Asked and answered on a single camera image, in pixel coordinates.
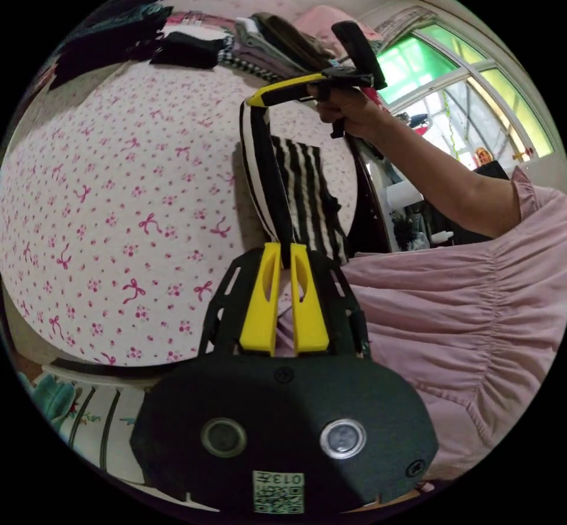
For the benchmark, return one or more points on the bed with pink bow sheet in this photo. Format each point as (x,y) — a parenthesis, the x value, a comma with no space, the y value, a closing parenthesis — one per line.
(133,206)

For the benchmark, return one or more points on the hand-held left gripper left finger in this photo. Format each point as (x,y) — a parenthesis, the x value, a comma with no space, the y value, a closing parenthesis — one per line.
(259,308)

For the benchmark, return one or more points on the window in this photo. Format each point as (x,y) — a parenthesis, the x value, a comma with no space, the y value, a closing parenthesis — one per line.
(447,82)

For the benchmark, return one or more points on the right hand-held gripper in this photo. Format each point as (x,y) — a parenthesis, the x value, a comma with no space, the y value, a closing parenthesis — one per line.
(354,78)

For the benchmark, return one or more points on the pile of black clothes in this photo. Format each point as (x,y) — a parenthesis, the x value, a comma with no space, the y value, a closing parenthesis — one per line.
(115,42)

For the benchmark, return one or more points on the person's body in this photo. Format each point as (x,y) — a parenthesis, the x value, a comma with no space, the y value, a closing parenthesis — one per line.
(452,321)

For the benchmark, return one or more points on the pink pillow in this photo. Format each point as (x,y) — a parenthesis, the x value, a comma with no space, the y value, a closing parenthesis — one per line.
(325,20)

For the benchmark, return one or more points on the person's right forearm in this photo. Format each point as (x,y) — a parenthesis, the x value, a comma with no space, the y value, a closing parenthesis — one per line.
(438,179)

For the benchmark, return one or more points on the black and white striped shirt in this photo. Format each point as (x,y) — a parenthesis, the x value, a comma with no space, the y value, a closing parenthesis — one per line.
(266,170)

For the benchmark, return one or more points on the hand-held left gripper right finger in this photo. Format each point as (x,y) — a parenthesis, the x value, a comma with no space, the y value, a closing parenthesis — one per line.
(310,312)

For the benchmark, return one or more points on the person's right hand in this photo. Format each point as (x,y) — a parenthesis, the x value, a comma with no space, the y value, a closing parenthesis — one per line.
(354,113)

